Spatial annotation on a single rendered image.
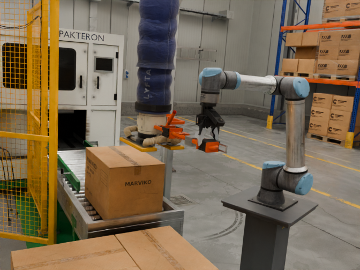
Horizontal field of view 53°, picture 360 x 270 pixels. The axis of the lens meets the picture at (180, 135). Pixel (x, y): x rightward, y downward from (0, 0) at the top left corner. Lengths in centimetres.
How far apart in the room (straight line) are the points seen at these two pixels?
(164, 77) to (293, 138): 87
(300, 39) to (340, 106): 227
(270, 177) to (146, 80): 103
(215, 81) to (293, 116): 71
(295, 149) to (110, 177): 118
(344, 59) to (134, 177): 805
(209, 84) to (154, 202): 115
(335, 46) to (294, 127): 791
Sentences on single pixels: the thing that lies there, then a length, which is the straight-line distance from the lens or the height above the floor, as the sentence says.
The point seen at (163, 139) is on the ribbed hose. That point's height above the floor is 120.
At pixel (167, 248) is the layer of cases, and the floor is 54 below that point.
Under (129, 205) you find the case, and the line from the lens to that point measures 254.
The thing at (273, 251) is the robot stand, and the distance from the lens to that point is 260.
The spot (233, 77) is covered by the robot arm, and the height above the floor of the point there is 158.
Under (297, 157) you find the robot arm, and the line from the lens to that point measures 236.
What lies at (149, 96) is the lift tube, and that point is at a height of 144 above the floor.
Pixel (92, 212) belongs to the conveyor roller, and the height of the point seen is 54.
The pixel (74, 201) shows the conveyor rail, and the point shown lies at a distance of 283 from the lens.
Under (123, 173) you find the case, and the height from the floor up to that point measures 90.
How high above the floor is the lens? 161
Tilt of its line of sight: 10 degrees down
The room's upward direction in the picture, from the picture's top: 4 degrees clockwise
